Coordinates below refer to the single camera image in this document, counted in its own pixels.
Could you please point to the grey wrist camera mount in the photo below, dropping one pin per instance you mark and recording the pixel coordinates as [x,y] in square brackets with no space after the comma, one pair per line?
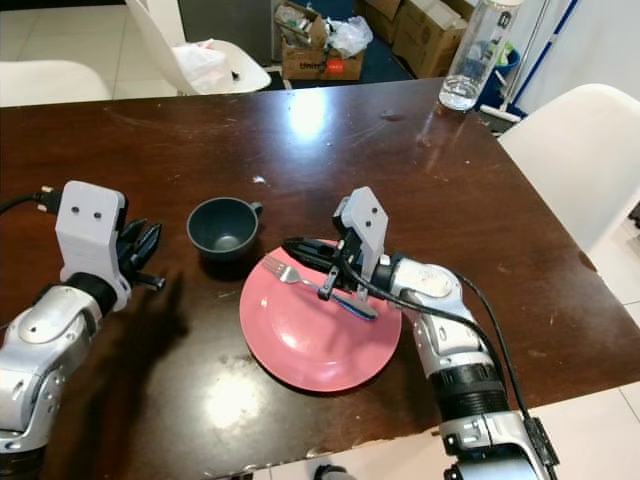
[365,220]
[90,230]

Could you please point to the black robot foot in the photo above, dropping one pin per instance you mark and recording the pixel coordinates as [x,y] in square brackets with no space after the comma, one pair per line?
[328,472]

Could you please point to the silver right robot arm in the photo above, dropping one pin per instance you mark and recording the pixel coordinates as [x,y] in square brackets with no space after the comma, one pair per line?
[460,360]

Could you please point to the closed brown cardboard box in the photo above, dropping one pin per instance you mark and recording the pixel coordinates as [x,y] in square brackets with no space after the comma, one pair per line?
[425,35]

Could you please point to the pink round plate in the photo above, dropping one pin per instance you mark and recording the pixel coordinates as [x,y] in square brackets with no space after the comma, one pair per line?
[315,350]

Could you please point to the clear plastic water bottle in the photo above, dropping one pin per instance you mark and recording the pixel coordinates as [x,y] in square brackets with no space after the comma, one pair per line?
[478,60]

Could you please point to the dark grey cup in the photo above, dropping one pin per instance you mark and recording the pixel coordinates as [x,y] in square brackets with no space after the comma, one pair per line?
[222,235]

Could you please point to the clear crumpled plastic bag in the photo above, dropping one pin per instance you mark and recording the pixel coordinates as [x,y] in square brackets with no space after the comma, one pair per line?
[350,37]

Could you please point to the open cardboard box red print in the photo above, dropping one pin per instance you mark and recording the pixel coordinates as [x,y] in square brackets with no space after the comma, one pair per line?
[315,68]

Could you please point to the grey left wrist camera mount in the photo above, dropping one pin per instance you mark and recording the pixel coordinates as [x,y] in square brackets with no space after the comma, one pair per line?
[90,230]

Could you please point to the white and blue stand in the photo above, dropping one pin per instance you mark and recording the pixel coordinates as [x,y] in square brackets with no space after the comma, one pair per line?
[530,60]

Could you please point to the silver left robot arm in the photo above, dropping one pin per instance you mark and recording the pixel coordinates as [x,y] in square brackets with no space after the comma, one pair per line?
[35,370]

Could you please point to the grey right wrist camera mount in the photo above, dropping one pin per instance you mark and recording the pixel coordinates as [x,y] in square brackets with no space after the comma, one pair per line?
[365,220]

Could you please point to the white plastic bag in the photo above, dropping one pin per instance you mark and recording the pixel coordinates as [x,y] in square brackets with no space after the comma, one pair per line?
[200,65]

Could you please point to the white plastic chair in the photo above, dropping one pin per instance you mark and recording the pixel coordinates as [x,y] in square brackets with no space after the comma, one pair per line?
[575,160]
[50,82]
[155,40]

